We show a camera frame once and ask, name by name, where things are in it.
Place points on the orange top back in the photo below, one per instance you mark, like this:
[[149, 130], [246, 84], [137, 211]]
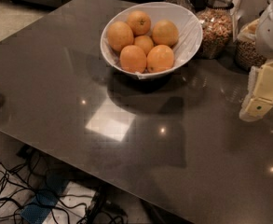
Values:
[[139, 22]]

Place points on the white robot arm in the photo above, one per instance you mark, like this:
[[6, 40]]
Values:
[[264, 34]]

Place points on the white bowl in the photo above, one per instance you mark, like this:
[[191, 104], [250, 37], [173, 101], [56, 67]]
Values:
[[185, 52]]

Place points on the glass jar of nuts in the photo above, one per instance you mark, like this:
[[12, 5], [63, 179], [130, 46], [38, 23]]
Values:
[[246, 55], [217, 27]]

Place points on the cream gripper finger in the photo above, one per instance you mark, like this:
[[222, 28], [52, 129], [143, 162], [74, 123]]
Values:
[[259, 99]]

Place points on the small middle orange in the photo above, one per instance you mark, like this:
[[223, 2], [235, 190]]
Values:
[[145, 42]]

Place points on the blue tape on floor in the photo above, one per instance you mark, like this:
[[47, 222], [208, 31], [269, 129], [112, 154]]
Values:
[[46, 198]]

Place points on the white plastic bowl liner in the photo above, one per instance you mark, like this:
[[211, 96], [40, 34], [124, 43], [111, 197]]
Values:
[[187, 31]]

